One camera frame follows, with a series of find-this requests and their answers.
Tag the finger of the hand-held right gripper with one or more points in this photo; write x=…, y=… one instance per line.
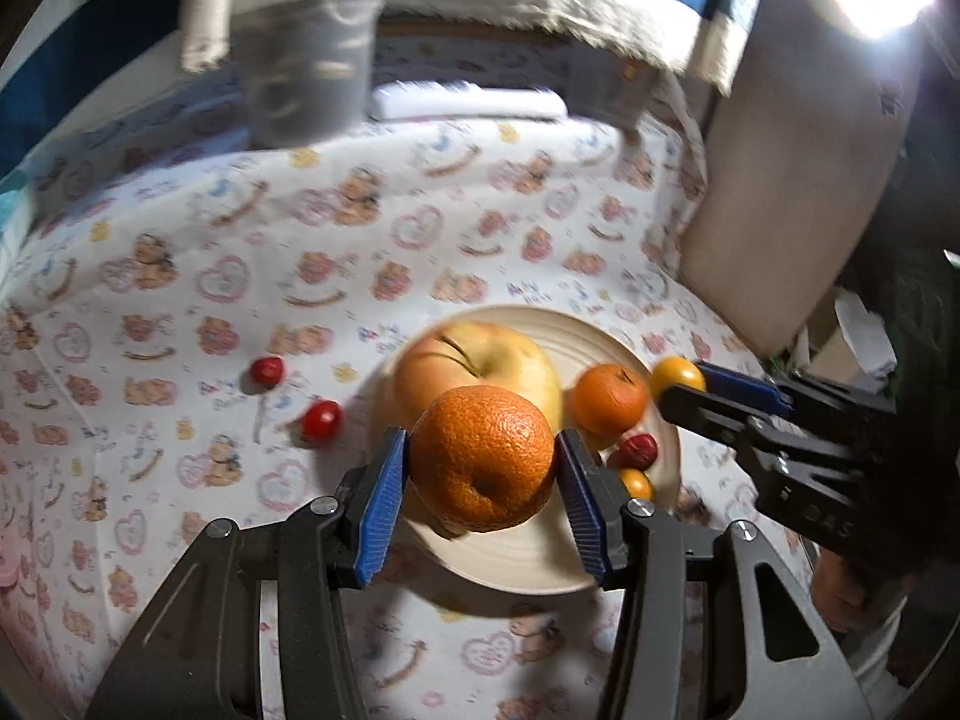
x=742, y=387
x=705, y=414

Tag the bear print tablecloth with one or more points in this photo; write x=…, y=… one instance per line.
x=225, y=240

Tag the pink cloth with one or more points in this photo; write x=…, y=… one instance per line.
x=6, y=566

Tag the large yellow apple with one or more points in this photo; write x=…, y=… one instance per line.
x=487, y=360

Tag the beige round plate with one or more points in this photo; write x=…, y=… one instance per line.
x=510, y=562

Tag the small yellow kumquat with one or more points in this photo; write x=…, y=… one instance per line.
x=636, y=484
x=671, y=375

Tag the white crumpled paper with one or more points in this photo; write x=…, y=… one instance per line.
x=862, y=330

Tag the white flat electronic device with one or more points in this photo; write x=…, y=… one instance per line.
x=465, y=101

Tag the beige chair back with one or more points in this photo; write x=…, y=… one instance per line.
x=787, y=202

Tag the light blue tissue pack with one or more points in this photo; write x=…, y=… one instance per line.
x=9, y=199

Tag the grey plastic container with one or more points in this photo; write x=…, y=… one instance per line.
x=307, y=90

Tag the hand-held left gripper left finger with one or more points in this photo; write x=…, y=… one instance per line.
x=379, y=510

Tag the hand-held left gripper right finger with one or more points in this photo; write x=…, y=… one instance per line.
x=585, y=506

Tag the person's right hand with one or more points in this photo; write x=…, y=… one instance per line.
x=847, y=592

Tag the dark red cherry tomato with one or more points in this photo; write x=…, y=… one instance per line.
x=639, y=450

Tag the mandarin orange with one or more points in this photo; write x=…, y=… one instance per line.
x=480, y=457
x=609, y=399

